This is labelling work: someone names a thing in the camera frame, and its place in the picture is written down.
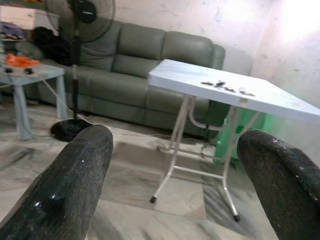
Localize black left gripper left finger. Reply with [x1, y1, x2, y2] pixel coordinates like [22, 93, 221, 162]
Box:
[0, 124, 115, 240]

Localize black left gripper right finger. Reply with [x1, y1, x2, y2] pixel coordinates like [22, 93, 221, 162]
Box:
[236, 129, 320, 240]

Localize green plastic bin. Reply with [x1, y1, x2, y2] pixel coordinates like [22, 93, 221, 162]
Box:
[213, 106, 266, 166]

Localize black standing fan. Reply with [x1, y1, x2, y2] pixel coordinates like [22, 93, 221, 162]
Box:
[44, 0, 116, 143]

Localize pale blue side table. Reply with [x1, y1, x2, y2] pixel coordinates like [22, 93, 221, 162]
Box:
[0, 62, 67, 141]

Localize grey-green leather sofa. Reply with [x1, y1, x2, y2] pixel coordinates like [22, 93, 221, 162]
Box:
[24, 21, 227, 140]

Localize orange cloth item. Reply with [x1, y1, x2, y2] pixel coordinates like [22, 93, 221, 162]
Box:
[4, 53, 41, 67]

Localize black bag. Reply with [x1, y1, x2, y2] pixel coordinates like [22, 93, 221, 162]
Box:
[32, 26, 74, 67]

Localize white folding table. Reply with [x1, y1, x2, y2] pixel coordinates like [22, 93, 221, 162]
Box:
[147, 59, 320, 222]

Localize colourful clothes pile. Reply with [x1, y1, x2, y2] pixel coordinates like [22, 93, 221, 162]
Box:
[0, 21, 29, 41]

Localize white shelf unit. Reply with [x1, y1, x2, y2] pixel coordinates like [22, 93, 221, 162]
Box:
[0, 4, 61, 41]

